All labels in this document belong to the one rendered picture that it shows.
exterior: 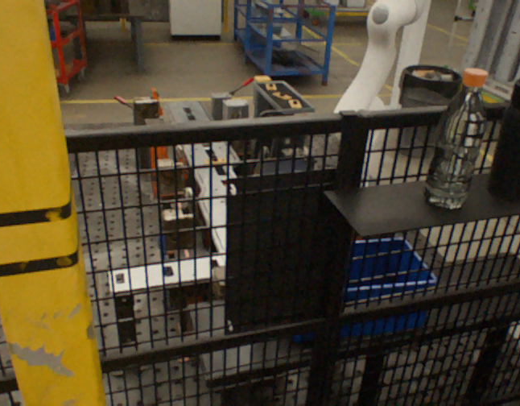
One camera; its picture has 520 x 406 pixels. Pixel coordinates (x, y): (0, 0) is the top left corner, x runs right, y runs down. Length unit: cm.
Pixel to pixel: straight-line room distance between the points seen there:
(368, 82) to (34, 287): 141
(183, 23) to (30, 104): 804
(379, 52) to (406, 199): 104
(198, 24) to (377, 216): 793
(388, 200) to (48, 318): 50
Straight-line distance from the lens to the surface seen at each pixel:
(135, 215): 215
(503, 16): 646
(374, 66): 181
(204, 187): 170
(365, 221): 73
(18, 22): 53
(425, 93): 446
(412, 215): 77
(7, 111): 56
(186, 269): 132
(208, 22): 859
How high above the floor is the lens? 180
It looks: 30 degrees down
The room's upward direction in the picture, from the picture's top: 3 degrees clockwise
